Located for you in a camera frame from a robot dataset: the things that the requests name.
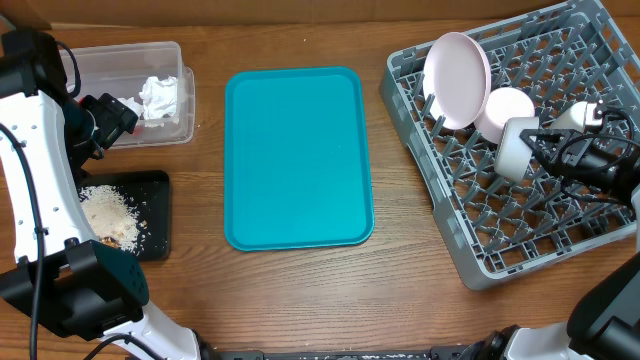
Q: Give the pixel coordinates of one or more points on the white napkin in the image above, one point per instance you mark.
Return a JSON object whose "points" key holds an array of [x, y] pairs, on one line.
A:
{"points": [[158, 99]]}

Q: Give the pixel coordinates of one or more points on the brown walnut food scrap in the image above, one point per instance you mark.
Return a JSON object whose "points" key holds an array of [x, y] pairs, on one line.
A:
{"points": [[110, 242]]}

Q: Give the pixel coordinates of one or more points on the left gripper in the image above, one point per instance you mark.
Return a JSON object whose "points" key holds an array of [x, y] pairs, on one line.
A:
{"points": [[116, 118]]}

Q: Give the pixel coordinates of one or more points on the grey-green bowl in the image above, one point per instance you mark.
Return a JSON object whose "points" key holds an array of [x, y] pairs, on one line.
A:
{"points": [[513, 154]]}

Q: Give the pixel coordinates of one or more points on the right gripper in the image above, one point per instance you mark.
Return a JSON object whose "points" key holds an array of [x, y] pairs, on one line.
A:
{"points": [[572, 158]]}

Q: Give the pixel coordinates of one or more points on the clear plastic bin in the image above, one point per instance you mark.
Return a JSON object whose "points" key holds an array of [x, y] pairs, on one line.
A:
{"points": [[121, 71]]}

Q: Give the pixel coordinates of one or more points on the grey dishwasher rack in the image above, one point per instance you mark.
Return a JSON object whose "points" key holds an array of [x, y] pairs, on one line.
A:
{"points": [[495, 229]]}

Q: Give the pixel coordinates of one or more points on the teal serving tray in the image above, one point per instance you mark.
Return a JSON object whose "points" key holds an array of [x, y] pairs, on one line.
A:
{"points": [[296, 160]]}

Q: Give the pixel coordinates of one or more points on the white paper cup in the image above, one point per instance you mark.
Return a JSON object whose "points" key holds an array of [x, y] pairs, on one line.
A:
{"points": [[582, 116]]}

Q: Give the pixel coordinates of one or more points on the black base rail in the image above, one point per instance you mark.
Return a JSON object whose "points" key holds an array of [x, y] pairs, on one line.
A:
{"points": [[457, 352]]}

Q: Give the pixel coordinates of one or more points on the small pink-white bowl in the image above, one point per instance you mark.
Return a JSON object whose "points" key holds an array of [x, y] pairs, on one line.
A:
{"points": [[502, 104]]}

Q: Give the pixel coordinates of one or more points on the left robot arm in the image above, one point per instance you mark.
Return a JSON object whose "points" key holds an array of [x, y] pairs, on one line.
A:
{"points": [[65, 279]]}

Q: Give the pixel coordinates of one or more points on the black tray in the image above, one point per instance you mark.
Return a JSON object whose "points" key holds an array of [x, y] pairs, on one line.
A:
{"points": [[151, 193]]}

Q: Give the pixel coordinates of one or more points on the large white plate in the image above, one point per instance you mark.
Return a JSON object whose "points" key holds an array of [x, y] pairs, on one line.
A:
{"points": [[457, 73]]}

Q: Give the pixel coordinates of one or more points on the pile of white rice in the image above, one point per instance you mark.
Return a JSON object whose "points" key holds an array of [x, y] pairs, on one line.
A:
{"points": [[111, 214]]}

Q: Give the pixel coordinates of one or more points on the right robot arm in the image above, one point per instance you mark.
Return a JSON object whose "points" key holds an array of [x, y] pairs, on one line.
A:
{"points": [[605, 322]]}

